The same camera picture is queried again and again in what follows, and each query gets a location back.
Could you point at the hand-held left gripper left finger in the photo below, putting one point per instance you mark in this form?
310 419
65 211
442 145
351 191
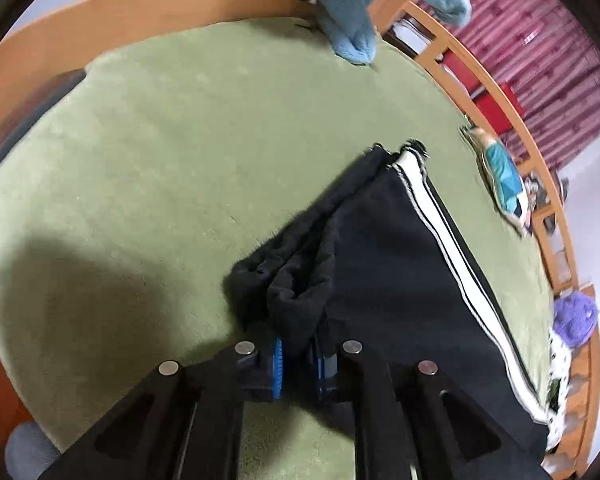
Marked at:
278 367

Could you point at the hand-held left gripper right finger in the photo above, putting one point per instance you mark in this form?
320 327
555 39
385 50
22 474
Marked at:
320 366

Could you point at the black pants with white waistband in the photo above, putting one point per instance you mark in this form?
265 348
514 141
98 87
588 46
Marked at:
380 260

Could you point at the green fleece blanket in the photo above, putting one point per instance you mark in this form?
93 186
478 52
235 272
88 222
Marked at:
180 160

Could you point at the white floral pillow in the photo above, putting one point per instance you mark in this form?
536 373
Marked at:
560 360

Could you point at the purple plush toy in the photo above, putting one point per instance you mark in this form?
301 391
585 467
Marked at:
575 317

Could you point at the grey cloth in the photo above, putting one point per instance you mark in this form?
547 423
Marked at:
30 450

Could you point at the geometric patterned pillow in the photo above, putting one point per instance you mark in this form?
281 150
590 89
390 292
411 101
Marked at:
502 175

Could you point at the red chair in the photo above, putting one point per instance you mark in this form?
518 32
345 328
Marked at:
455 72
497 107

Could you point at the light blue plush blanket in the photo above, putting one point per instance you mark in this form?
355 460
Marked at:
350 5

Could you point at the maroon patterned curtain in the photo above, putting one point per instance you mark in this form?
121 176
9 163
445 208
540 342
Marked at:
545 35

